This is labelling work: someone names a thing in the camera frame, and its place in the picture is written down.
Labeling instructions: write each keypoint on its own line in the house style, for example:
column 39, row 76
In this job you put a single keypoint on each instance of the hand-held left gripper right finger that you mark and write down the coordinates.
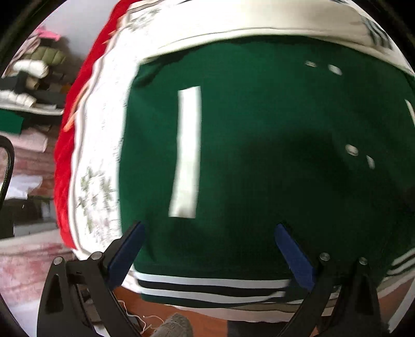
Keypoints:
column 296, row 259

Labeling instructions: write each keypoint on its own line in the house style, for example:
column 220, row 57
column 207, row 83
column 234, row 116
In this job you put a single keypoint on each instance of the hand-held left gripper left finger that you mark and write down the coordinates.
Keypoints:
column 124, row 259

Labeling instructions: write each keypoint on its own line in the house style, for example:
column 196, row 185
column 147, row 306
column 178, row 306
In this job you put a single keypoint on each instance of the green jacket with white stripes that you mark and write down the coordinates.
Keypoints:
column 259, row 145

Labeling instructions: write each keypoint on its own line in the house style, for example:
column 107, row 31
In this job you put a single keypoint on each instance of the clothes rack with hanging garments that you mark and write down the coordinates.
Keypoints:
column 26, row 269

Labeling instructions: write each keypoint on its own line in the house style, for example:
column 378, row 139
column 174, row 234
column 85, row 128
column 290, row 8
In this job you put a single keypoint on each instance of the red rose print blanket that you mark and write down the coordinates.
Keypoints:
column 64, row 162

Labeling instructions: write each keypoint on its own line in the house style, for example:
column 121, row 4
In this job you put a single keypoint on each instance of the white floral print cloth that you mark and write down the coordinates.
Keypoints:
column 103, row 113

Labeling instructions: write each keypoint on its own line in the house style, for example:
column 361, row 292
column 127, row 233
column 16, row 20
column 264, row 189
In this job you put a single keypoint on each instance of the green hanging garment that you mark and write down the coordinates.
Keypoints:
column 9, row 121

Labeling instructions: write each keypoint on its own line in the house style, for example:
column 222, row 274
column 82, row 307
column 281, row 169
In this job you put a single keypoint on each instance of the white puffer jacket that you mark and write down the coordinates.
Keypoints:
column 30, row 67

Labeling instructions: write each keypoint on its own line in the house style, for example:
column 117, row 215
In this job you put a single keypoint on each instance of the olive puffer jacket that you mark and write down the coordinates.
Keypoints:
column 50, row 55

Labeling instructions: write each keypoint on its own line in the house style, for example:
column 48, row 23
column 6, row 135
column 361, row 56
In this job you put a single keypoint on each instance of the bright pink garment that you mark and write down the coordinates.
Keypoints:
column 45, row 33

